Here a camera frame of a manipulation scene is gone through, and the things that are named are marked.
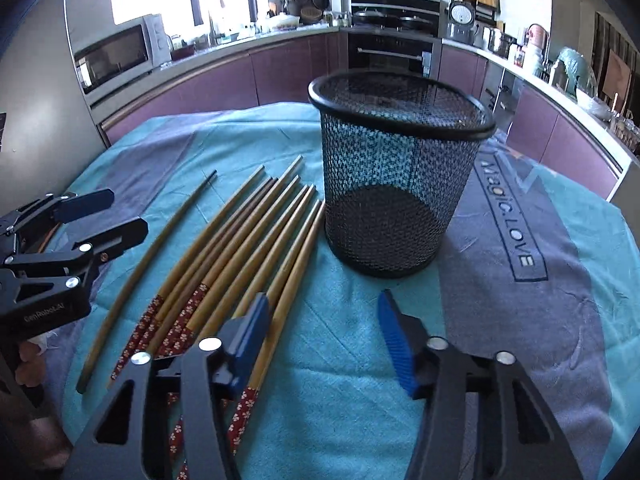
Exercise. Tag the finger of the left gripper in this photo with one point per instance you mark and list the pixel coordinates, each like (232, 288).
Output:
(70, 208)
(108, 245)

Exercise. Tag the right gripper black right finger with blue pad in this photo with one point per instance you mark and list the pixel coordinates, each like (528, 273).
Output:
(516, 433)

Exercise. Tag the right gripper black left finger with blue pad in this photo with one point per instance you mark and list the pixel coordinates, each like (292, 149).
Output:
(127, 436)

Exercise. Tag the bamboo chopstick red floral end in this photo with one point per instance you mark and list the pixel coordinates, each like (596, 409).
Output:
(180, 275)

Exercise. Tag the left hand with bandage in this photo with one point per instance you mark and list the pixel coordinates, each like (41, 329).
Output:
(32, 368)

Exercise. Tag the grey refrigerator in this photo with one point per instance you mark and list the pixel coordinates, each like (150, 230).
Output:
(49, 137)

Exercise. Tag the teal grey tablecloth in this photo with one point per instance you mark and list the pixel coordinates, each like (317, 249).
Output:
(479, 318)

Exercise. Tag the white microwave oven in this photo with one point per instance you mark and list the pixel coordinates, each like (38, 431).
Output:
(133, 49)

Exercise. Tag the purple lower cabinets left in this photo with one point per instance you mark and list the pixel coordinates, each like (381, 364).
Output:
(276, 72)

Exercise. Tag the purple cabinets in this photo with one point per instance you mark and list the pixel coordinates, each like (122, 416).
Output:
(535, 119)
(276, 72)

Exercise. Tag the black mesh utensil holder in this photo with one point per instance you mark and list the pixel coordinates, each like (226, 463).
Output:
(397, 151)

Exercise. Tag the purple lower cabinets right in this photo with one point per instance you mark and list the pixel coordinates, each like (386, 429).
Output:
(535, 119)

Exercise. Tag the black built-in oven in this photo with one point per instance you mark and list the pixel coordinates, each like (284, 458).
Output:
(384, 49)

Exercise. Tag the black range hood stove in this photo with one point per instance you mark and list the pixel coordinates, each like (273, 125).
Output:
(418, 15)

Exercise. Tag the green electric kettle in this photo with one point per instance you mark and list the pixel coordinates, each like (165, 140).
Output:
(579, 73)

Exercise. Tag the steel pot on counter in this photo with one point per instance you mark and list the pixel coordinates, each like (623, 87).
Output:
(499, 43)

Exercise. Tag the pink thermos jug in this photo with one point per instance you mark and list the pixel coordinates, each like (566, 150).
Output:
(536, 40)

